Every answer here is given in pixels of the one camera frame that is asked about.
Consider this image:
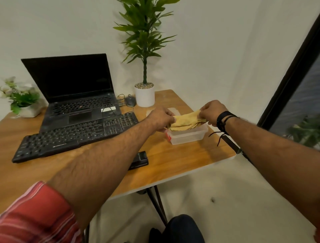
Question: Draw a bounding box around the person's left hand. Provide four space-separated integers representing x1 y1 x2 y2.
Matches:
145 107 177 134

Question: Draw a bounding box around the person's right hand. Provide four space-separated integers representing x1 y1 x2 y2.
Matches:
199 100 229 128

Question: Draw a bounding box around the clear plastic container lid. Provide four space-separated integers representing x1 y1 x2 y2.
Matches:
145 107 182 117

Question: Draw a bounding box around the yellow cleaning cloth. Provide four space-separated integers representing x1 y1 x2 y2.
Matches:
168 110 208 132

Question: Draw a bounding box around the clear plastic container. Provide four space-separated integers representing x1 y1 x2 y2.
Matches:
165 124 209 146

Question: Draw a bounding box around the small black brush tool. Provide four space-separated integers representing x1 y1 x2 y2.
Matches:
128 151 149 171

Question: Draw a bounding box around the black keyboard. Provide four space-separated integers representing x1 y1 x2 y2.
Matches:
11 111 139 164

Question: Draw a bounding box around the person's left forearm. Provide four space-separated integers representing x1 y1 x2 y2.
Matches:
46 120 157 231

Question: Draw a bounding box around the person's right forearm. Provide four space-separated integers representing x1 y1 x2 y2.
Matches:
225 117 320 230

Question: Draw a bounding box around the person's right leg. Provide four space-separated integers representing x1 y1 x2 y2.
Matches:
162 214 206 243

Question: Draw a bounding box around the person's leg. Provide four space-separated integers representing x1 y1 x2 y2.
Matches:
162 214 206 243
149 227 165 243

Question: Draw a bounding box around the person's left leg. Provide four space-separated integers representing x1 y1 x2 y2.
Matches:
149 227 165 243

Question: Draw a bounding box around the black wristband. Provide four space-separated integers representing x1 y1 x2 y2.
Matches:
209 111 239 147

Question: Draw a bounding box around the tall green plant white pot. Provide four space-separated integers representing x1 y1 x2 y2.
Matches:
112 0 181 108

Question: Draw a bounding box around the black computer mouse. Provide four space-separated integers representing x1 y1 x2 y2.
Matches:
124 96 137 108

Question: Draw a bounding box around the black laptop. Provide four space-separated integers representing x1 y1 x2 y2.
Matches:
21 53 122 134

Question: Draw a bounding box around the small white flower pot plant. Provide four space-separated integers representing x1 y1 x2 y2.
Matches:
0 76 47 118

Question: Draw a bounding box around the red left sleeve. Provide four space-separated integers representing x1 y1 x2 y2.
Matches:
0 181 83 243

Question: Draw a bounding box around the black mouse cable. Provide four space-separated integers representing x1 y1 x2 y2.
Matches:
117 94 130 107

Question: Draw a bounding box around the black window frame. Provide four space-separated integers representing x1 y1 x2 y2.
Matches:
221 14 320 166

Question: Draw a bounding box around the black metal table frame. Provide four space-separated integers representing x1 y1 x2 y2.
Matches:
84 185 168 243

